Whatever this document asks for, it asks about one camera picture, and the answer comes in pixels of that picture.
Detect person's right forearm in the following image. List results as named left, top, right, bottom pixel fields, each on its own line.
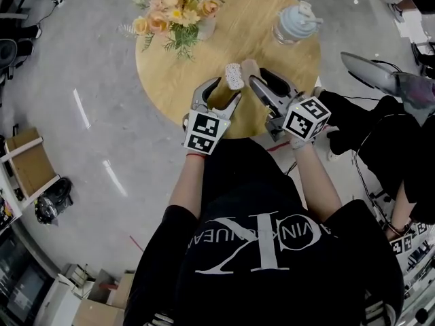
left=291, top=137, right=343, bottom=222

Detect grey-backed office chair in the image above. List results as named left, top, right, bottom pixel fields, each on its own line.
left=0, top=38, right=35, bottom=82

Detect white storage box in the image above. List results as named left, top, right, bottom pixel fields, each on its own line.
left=33, top=272, right=83, bottom=326

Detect small white cup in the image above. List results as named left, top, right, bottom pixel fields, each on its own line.
left=224, top=62, right=246, bottom=91

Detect glass jar with blue lid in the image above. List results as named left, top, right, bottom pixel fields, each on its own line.
left=271, top=1, right=324, bottom=46

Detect white cluttered desk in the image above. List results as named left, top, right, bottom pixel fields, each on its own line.
left=0, top=135, right=63, bottom=231

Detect black bag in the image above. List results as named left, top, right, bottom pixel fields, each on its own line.
left=33, top=177, right=74, bottom=225

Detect black monitor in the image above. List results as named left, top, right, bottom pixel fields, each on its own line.
left=0, top=235, right=56, bottom=326

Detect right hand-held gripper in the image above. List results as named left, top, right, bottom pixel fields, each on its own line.
left=248, top=67, right=332, bottom=143

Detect vase of orange flowers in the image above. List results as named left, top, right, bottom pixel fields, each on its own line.
left=116, top=0, right=226, bottom=61

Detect round wooden table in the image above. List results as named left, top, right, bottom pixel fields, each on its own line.
left=135, top=0, right=322, bottom=139

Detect white striped shoulder strap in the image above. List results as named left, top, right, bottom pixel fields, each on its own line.
left=145, top=312, right=175, bottom=326
left=364, top=300, right=398, bottom=326

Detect person's black printed t-shirt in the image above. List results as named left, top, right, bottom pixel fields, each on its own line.
left=124, top=190, right=405, bottom=326

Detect brown cardboard box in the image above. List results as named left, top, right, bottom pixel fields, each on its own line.
left=4, top=127, right=57, bottom=200

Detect person's left forearm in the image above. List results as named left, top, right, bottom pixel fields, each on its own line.
left=167, top=153, right=207, bottom=221

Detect person's black trousers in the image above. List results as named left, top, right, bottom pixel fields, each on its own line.
left=203, top=137, right=297, bottom=212

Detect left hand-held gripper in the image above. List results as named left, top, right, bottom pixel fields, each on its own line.
left=183, top=76, right=243, bottom=156

